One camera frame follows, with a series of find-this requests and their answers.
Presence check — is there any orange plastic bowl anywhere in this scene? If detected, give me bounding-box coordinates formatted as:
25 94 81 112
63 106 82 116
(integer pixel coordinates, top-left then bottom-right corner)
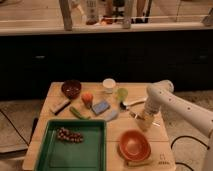
118 130 151 162

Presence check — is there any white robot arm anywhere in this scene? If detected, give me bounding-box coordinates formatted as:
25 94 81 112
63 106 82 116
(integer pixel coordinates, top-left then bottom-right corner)
137 80 213 171

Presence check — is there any black cable left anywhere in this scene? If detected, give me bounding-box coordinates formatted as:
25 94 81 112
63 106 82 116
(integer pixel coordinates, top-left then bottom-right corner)
0 109 30 148

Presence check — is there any yellow banana toy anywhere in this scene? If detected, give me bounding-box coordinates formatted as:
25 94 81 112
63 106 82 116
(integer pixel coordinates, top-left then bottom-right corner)
126 159 153 167

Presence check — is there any green translucent cup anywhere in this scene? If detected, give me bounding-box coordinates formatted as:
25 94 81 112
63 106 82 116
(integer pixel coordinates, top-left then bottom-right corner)
117 88 128 102

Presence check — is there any wooden post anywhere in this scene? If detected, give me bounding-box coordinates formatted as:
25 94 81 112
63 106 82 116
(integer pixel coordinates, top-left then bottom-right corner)
122 0 134 29
59 0 72 31

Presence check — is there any silver metal fork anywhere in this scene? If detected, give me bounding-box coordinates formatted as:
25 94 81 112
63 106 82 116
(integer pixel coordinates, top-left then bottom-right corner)
129 111 160 127

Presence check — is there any black cable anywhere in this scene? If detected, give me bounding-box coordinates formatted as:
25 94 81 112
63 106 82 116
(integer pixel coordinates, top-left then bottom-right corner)
0 109 30 148
170 135 213 171

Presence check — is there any white cup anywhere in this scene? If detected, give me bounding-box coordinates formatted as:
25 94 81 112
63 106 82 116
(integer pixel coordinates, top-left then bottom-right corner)
102 78 116 94

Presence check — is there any green plastic tray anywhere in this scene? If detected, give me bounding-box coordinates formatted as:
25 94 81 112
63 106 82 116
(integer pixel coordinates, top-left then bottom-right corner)
33 120 106 171

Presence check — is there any wooden post right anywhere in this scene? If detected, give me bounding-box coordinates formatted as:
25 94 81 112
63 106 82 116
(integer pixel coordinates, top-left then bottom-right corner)
122 0 134 29

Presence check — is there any red grape bunch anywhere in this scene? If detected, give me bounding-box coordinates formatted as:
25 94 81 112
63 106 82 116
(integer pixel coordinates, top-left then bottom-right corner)
57 128 84 143

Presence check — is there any black cable right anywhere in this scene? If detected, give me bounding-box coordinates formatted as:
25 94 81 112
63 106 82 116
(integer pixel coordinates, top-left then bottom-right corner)
170 135 213 171

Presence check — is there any green pepper toy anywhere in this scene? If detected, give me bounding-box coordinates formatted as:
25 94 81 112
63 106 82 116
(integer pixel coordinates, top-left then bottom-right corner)
69 106 90 120

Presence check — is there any orange carrot toy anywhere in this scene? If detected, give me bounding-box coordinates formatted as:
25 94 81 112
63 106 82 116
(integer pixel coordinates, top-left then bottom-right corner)
81 92 93 109

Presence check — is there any blue sponge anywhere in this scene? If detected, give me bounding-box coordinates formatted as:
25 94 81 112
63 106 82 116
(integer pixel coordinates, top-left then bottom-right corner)
92 100 110 115

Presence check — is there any dark red bowl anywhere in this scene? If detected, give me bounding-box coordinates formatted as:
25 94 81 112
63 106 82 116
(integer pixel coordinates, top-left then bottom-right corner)
61 80 81 99

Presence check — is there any wooden post left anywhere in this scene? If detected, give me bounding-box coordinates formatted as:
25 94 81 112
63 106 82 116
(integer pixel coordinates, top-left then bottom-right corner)
59 0 72 31

